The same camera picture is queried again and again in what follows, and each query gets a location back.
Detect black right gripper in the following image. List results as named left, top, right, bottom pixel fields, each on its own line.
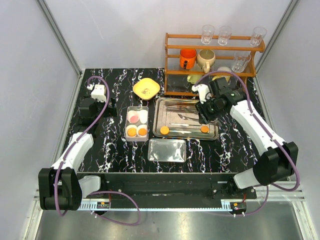
left=194, top=95, right=225, bottom=125

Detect metal tongs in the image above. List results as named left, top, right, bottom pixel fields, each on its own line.
left=177, top=113, right=222, bottom=127

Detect pink sandwich cookie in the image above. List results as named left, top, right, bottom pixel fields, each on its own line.
left=128, top=114, right=139, bottom=124

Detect orange sandwich cookie top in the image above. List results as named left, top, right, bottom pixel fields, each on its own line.
left=126, top=127, right=137, bottom=137

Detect orange sandwich cookie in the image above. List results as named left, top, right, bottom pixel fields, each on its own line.
left=160, top=126, right=170, bottom=135
left=126, top=127, right=137, bottom=137

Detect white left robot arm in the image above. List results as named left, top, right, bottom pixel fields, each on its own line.
left=38, top=97, right=118, bottom=211

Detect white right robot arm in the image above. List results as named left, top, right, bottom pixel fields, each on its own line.
left=191, top=76, right=300, bottom=199

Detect white cookie box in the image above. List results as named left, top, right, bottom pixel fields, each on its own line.
left=124, top=106, right=149, bottom=142

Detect large steel baking tray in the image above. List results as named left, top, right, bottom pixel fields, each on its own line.
left=152, top=97, right=219, bottom=141

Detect green mug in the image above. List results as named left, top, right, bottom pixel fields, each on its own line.
left=187, top=74, right=203, bottom=85

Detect yellow mug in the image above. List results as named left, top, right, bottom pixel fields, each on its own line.
left=216, top=66, right=232, bottom=82

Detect yellow square plate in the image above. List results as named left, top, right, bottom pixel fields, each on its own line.
left=132, top=77, right=161, bottom=101

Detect orange sandwich cookie bottom left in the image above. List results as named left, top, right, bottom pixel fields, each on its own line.
left=160, top=126, right=170, bottom=135

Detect beige mug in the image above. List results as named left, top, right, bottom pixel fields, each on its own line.
left=196, top=49, right=216, bottom=74

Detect orange mug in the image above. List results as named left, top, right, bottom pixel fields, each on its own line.
left=179, top=48, right=197, bottom=70

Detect wooden cup rack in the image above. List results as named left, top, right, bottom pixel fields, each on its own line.
left=164, top=33, right=266, bottom=97

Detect clear glass left top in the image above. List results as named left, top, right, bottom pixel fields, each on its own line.
left=201, top=24, right=215, bottom=45

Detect clear glass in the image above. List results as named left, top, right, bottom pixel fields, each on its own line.
left=201, top=24, right=215, bottom=45
left=217, top=25, right=232, bottom=46
left=250, top=26, right=267, bottom=47

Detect clear glass middle top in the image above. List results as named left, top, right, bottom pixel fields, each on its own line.
left=217, top=25, right=232, bottom=46

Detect clear glass right top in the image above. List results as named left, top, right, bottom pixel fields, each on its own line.
left=250, top=26, right=267, bottom=47

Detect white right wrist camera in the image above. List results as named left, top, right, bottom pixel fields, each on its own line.
left=191, top=84, right=212, bottom=104

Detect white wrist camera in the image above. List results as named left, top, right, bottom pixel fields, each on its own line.
left=191, top=84, right=212, bottom=104
left=87, top=84, right=107, bottom=103

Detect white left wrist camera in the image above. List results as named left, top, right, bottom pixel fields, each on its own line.
left=87, top=84, right=107, bottom=103

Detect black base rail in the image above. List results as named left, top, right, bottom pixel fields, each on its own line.
left=89, top=173, right=257, bottom=211

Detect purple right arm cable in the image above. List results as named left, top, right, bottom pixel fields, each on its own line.
left=194, top=70, right=301, bottom=217

